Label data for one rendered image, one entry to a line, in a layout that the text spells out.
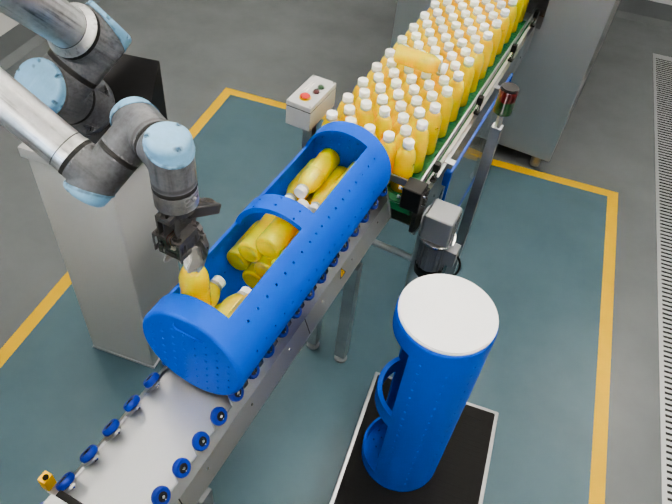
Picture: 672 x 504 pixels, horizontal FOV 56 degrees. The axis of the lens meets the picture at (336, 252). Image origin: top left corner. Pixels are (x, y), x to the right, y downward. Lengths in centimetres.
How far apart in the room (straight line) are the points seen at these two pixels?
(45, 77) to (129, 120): 64
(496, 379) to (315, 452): 88
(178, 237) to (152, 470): 58
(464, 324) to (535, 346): 140
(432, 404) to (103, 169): 111
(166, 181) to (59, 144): 23
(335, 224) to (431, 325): 38
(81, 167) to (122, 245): 97
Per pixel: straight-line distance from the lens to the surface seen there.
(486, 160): 242
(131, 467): 164
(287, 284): 159
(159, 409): 169
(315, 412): 272
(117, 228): 222
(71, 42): 185
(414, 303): 176
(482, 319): 178
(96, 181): 133
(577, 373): 313
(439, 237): 232
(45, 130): 136
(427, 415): 195
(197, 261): 143
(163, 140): 122
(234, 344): 147
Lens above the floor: 239
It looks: 47 degrees down
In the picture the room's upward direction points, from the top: 7 degrees clockwise
